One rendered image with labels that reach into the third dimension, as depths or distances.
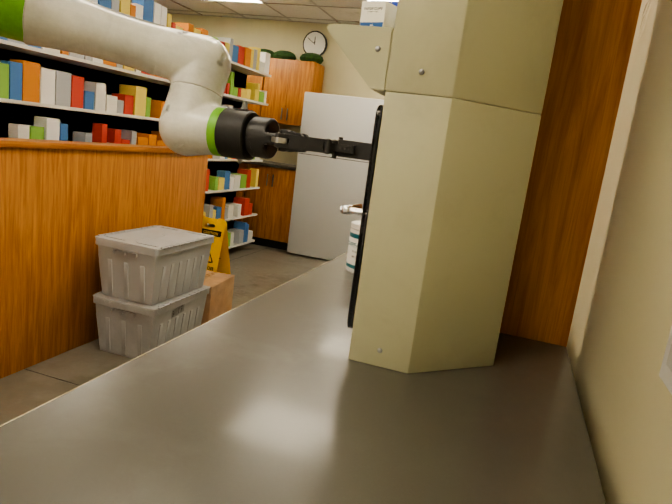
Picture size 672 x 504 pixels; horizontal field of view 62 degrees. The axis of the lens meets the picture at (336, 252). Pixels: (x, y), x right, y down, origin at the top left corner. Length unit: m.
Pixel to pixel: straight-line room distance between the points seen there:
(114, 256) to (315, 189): 3.35
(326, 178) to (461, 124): 5.23
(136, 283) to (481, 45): 2.54
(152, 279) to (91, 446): 2.43
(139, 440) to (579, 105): 1.04
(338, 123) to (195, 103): 5.04
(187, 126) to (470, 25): 0.53
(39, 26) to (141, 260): 2.09
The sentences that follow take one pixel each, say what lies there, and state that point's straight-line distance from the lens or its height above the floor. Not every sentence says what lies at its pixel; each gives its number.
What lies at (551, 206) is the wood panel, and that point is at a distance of 1.30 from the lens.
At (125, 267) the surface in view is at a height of 0.52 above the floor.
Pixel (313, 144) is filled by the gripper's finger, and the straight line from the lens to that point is 0.99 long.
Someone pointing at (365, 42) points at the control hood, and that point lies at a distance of 0.98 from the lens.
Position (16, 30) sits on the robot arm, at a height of 1.44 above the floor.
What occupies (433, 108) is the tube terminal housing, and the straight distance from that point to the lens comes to 0.94.
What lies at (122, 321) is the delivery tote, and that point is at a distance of 3.30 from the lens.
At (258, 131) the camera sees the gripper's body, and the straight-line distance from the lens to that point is 1.04.
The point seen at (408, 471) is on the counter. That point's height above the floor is 0.94.
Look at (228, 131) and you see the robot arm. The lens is 1.06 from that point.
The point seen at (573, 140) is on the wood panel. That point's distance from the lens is 1.30.
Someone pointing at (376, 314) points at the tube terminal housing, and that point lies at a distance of 0.99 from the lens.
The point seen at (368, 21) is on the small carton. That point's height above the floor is 1.54.
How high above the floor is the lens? 1.32
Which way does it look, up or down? 11 degrees down
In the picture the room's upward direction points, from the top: 7 degrees clockwise
